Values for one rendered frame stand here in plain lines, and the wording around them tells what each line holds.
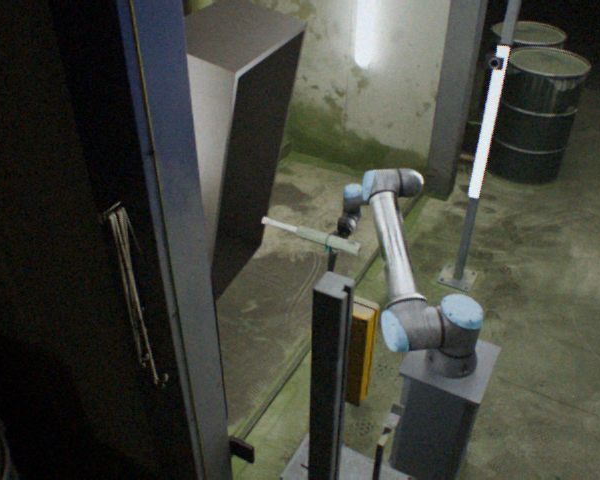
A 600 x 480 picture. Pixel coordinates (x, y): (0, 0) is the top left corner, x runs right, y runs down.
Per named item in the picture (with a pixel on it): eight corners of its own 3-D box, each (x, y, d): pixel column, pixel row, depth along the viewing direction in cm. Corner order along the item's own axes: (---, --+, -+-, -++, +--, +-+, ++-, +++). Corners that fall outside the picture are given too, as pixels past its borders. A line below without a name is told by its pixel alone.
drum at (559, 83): (483, 148, 493) (504, 43, 440) (555, 157, 481) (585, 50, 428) (483, 183, 448) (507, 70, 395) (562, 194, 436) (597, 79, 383)
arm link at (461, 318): (482, 354, 211) (492, 318, 201) (437, 359, 210) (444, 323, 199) (467, 324, 224) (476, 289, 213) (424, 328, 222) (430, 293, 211)
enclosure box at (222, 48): (136, 286, 272) (143, 37, 195) (203, 218, 317) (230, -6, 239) (202, 319, 266) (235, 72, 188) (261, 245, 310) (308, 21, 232)
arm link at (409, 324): (444, 341, 201) (400, 159, 235) (394, 346, 199) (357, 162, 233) (432, 354, 214) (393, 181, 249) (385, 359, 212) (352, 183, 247)
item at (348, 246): (355, 278, 286) (362, 240, 272) (352, 284, 282) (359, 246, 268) (263, 248, 298) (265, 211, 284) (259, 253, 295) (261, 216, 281)
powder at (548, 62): (506, 47, 440) (507, 46, 439) (582, 55, 429) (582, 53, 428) (509, 73, 398) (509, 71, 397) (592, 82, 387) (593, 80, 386)
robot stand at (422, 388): (471, 445, 265) (501, 347, 227) (450, 501, 244) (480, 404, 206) (407, 418, 277) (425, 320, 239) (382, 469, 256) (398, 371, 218)
